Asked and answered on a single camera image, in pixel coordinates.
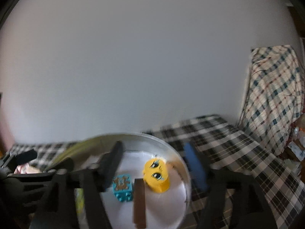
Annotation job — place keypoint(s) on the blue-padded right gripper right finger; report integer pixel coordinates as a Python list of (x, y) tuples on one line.
[(250, 207)]

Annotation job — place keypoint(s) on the yellow crying face toy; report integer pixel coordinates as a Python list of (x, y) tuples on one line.
[(156, 176)]

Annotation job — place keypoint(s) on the round blue metal tin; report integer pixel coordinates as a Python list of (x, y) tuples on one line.
[(163, 210)]

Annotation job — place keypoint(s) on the blue bear toy block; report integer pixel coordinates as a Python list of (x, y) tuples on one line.
[(123, 188)]

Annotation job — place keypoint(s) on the black white plaid tablecloth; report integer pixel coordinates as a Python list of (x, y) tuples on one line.
[(226, 146)]

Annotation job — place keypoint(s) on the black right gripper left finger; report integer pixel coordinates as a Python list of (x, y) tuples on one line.
[(58, 206)]

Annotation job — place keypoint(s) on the brown wooden comb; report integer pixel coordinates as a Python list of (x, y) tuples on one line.
[(139, 205)]

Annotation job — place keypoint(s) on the plaid cloth covered furniture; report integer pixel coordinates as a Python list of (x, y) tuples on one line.
[(274, 96)]

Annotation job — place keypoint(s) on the plastic bag with items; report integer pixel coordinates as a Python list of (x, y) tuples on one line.
[(296, 145)]

